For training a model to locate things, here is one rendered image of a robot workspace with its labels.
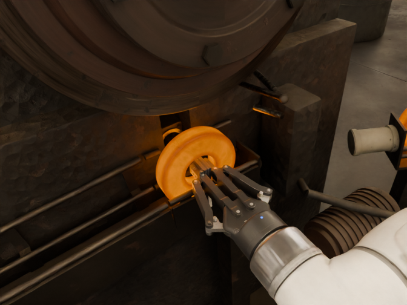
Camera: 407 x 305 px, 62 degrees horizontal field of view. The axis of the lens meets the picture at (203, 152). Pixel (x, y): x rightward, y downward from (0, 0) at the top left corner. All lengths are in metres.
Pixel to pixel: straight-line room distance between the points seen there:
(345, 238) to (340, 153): 1.12
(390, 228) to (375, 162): 1.38
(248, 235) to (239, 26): 0.27
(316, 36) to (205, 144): 0.36
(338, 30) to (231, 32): 0.47
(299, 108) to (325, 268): 0.32
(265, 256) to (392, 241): 0.16
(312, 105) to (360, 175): 1.12
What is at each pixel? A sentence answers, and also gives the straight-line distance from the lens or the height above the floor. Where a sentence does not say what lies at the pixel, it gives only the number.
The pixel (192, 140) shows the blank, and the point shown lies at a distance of 0.56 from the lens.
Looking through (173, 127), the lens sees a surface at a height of 0.77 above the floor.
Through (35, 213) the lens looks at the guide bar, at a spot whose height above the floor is 0.74.
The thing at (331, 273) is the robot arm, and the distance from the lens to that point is 0.45.
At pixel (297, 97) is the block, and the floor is 0.80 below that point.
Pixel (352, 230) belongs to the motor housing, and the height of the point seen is 0.52.
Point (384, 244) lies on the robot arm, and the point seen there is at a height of 0.77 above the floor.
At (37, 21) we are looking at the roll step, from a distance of 0.39.
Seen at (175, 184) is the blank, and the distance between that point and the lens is 0.60.
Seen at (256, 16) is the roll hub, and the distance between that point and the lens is 0.42.
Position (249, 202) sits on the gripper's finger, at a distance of 0.53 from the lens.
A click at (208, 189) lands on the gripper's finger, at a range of 0.57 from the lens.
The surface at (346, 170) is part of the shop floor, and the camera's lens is 1.80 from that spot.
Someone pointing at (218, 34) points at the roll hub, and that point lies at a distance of 0.39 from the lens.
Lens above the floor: 1.14
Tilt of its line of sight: 38 degrees down
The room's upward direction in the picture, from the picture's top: 5 degrees counter-clockwise
